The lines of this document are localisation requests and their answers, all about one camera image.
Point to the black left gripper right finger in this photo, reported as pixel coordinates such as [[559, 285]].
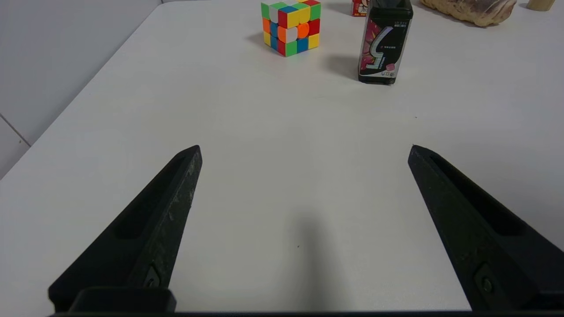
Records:
[[480, 237]]

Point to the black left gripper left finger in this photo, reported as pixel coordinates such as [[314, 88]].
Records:
[[150, 229]]

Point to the tan round object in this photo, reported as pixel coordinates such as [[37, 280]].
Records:
[[540, 4]]

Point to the black chewing gum bottle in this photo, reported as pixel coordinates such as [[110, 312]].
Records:
[[384, 42]]

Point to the brown bread in plastic wrap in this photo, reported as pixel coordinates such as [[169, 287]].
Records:
[[473, 9]]

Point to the multicoloured puzzle cube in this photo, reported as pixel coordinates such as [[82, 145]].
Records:
[[291, 25]]

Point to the red printed small box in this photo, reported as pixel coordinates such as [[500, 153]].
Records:
[[360, 7]]

